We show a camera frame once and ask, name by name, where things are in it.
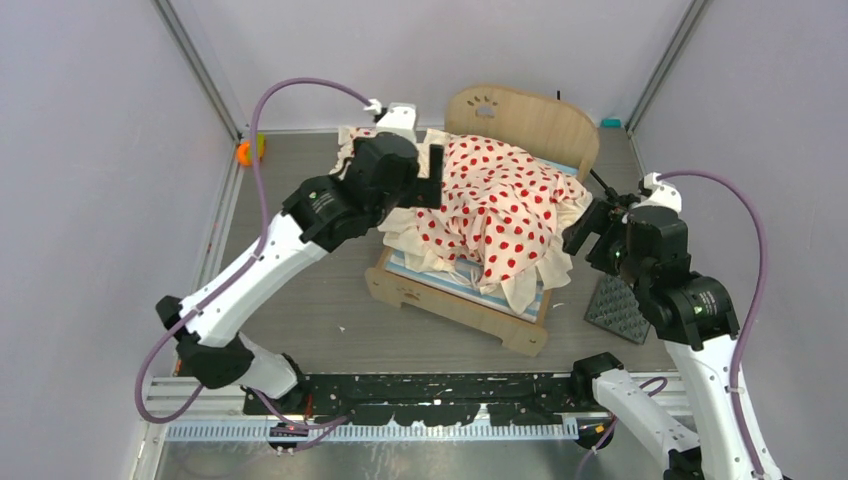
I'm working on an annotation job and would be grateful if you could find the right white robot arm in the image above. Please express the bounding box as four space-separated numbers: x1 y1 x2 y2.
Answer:
562 172 782 479

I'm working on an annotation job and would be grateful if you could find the teal small block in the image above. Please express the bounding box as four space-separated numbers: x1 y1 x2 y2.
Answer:
599 117 624 129

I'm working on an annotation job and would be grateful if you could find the orange green toy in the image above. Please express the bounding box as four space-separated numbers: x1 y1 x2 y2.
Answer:
235 133 266 168

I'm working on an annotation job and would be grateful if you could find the black tripod stand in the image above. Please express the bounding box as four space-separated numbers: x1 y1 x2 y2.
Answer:
552 89 616 195

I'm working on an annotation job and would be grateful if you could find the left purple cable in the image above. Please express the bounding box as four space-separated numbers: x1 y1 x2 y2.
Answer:
132 77 386 426

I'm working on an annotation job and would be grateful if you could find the blue striped mattress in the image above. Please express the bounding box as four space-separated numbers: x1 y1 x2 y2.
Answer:
384 159 585 321

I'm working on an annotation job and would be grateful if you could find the strawberry print ruffled blanket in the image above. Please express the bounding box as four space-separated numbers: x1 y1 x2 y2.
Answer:
338 126 594 300

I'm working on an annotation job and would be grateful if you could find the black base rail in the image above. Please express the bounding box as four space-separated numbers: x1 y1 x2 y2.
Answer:
139 371 744 445

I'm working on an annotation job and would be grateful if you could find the black perforated pad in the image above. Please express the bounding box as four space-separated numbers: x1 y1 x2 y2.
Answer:
584 275 651 345

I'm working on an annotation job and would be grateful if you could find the wooden pet bed frame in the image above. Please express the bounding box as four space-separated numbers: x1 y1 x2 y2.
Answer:
365 84 600 357

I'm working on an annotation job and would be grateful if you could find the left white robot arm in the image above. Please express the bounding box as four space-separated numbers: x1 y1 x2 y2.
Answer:
157 102 443 414

